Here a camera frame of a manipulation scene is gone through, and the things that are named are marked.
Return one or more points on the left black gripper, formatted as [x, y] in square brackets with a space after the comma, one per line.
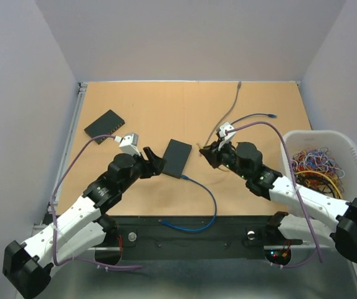
[155, 163]

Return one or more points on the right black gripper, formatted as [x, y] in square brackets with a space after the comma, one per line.
[213, 151]

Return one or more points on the black network switch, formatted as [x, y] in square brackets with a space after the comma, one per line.
[106, 124]
[176, 156]

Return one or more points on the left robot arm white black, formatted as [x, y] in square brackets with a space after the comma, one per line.
[30, 265]

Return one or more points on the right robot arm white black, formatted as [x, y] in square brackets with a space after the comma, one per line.
[330, 221]

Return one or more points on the white plastic bin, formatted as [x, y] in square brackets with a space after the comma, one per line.
[327, 151]

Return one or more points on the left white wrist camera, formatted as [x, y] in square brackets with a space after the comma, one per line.
[128, 144]

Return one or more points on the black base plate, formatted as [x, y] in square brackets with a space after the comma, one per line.
[229, 237]

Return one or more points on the aluminium frame rail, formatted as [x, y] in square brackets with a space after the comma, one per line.
[72, 128]

